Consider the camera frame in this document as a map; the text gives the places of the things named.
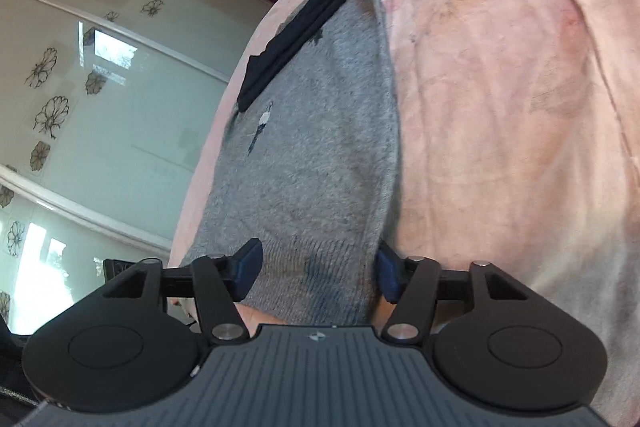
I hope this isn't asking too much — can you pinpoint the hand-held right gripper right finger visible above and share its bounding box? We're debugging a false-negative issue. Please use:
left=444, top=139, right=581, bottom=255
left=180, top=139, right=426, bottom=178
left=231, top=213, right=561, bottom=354
left=376, top=241, right=536, bottom=348

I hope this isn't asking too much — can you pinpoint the pink bed blanket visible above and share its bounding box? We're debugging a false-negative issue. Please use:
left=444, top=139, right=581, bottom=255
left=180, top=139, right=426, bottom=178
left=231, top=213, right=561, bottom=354
left=170, top=0, right=640, bottom=427

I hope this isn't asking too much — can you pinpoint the grey knit sweater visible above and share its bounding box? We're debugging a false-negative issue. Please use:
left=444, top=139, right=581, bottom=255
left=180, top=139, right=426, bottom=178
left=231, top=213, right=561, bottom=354
left=180, top=0, right=402, bottom=329

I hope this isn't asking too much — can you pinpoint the floral glass wardrobe door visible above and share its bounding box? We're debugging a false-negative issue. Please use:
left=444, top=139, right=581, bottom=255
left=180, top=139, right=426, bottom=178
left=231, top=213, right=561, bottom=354
left=0, top=0, right=281, bottom=338

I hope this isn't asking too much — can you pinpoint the navy blue garment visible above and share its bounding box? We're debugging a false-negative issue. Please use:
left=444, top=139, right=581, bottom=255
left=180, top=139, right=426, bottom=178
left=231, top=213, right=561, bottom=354
left=237, top=0, right=372, bottom=114

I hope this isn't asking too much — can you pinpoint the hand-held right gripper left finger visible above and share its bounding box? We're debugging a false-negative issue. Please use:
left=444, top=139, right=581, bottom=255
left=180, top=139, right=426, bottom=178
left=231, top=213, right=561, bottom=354
left=102, top=238, right=263, bottom=346

